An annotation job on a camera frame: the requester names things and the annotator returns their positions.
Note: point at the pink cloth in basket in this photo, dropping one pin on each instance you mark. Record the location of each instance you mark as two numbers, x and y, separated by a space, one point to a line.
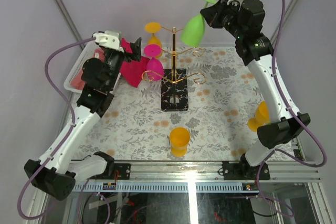
77 81

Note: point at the white plastic basket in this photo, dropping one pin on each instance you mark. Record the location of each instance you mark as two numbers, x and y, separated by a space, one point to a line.
83 57

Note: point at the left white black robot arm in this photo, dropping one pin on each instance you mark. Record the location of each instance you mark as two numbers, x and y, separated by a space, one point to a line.
54 173

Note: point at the floral table mat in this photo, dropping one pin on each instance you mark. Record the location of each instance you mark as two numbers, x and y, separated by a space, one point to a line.
135 128

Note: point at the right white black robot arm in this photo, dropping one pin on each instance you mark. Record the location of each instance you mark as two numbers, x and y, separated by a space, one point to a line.
286 120

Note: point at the green wine glass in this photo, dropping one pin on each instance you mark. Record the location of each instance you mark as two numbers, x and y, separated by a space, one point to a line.
193 31

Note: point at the magenta plastic wine glass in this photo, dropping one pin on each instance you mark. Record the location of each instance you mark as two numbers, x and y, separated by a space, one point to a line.
154 67

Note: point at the orange plastic wine glass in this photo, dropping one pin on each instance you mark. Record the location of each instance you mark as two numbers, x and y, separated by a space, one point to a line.
153 28

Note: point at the magenta cloth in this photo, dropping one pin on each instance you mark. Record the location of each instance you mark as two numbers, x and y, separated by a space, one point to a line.
132 70

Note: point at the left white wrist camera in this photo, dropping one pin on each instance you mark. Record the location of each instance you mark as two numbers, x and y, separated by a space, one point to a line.
110 39

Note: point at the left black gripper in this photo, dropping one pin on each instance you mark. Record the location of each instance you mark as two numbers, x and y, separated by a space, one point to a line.
135 55

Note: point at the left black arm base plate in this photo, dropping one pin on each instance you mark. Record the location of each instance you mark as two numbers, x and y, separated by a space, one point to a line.
117 171

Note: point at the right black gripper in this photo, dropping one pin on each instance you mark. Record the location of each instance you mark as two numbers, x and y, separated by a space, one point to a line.
213 13

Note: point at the gold wine glass rack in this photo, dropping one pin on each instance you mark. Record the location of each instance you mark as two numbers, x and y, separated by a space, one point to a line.
174 89

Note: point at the aluminium mounting rail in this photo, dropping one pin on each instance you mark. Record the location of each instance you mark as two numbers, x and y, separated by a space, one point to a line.
212 171

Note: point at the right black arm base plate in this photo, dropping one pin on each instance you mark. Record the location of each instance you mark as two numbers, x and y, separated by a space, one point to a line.
242 171

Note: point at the orange wine glass front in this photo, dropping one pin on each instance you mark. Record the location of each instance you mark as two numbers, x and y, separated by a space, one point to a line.
179 139

